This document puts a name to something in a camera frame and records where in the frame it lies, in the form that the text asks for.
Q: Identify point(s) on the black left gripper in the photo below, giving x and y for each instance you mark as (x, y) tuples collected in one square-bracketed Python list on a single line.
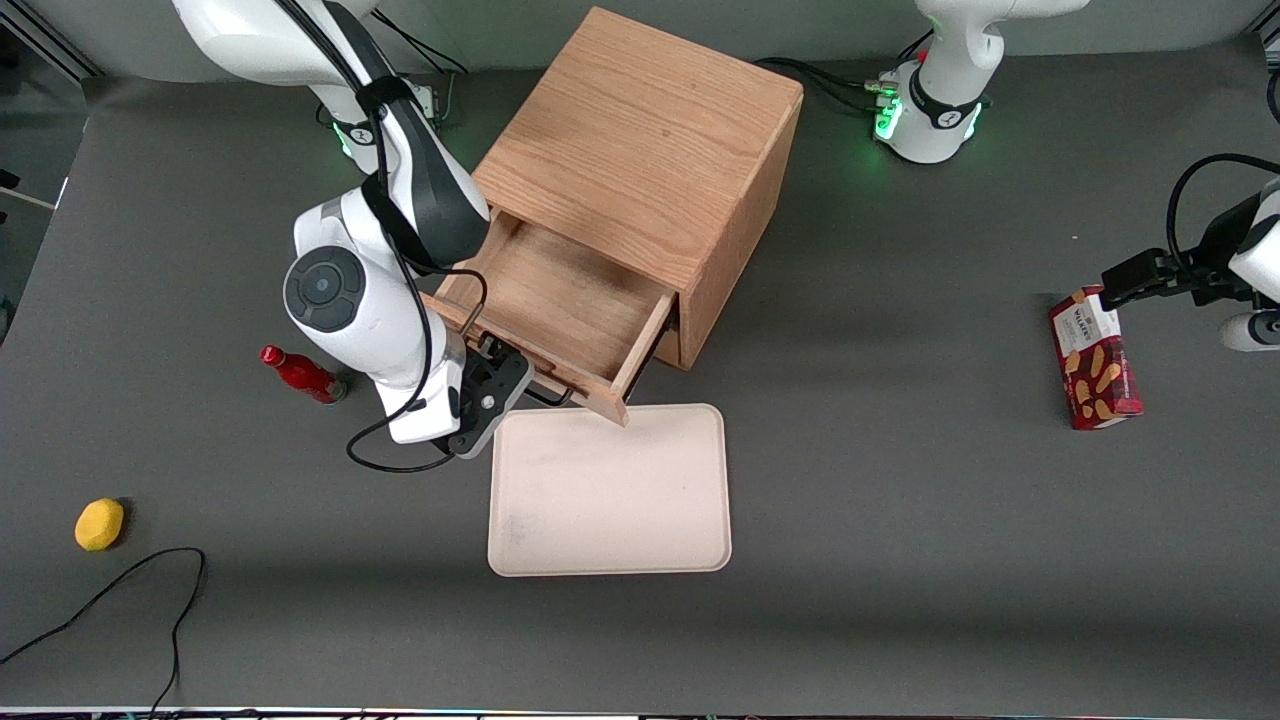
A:
[(1212, 272)]

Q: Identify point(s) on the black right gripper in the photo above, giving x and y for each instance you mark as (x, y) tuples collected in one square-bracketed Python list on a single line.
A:
[(477, 372)]

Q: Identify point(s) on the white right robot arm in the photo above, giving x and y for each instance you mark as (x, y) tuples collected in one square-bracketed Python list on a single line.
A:
[(370, 320)]

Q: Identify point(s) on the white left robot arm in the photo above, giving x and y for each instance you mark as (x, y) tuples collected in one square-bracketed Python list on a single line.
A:
[(940, 120)]

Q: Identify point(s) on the oak wooden drawer cabinet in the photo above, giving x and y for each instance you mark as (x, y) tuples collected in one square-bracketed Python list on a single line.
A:
[(650, 130)]

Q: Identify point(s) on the red shortbread biscuit box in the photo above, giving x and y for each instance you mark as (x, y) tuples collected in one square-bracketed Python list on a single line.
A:
[(1095, 365)]

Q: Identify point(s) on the cream plastic tray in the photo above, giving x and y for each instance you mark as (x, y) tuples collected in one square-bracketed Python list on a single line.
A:
[(610, 500)]

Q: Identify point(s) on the red bottle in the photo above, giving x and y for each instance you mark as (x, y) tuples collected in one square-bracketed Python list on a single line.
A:
[(302, 374)]

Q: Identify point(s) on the yellow lemon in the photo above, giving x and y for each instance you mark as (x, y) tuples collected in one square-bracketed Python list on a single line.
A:
[(99, 525)]

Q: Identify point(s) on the aluminium frame rail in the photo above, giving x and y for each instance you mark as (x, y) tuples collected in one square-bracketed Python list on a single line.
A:
[(45, 38)]

